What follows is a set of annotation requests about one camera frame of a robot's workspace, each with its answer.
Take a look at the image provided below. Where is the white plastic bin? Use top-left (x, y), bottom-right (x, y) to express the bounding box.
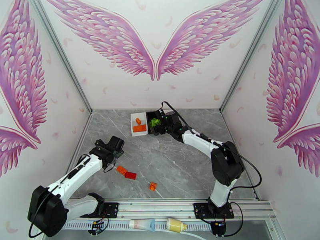
top-left (130, 112), bottom-right (148, 137)

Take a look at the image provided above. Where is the cream squeeze tube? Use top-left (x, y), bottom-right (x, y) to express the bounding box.
top-left (128, 218), bottom-right (156, 232)

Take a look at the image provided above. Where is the yellow plastic bottle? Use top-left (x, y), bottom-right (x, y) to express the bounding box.
top-left (166, 217), bottom-right (188, 234)

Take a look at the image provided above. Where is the black controller box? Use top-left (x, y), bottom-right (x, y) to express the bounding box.
top-left (210, 221), bottom-right (227, 237)

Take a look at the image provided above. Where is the aluminium side rail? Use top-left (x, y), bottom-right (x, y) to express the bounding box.
top-left (220, 110), bottom-right (260, 200)
top-left (60, 110), bottom-right (94, 187)

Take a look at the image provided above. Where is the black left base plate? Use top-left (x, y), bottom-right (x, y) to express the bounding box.
top-left (79, 202), bottom-right (119, 219)

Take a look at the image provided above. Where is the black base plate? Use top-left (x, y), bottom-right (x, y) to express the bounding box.
top-left (79, 202), bottom-right (119, 219)
top-left (193, 202), bottom-right (235, 220)

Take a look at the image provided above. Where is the red black wire bundle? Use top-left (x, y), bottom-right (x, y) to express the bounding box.
top-left (87, 210), bottom-right (108, 236)

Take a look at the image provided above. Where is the white slotted cable duct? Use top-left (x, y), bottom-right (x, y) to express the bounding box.
top-left (64, 220), bottom-right (213, 232)

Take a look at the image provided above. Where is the aluminium mounting rail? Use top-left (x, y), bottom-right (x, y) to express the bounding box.
top-left (45, 198), bottom-right (277, 220)

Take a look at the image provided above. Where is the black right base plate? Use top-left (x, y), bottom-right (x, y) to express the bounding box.
top-left (193, 202), bottom-right (235, 220)

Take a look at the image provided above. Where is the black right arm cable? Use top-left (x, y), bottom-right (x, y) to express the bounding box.
top-left (161, 101), bottom-right (262, 191)

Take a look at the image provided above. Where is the aluminium frame post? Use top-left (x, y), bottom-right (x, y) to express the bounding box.
top-left (220, 0), bottom-right (285, 114)
top-left (27, 0), bottom-right (94, 115)

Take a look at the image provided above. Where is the white hose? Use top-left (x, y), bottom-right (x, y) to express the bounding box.
top-left (182, 230), bottom-right (204, 240)

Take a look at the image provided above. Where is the black base cable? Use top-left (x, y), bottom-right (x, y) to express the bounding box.
top-left (223, 201), bottom-right (245, 237)

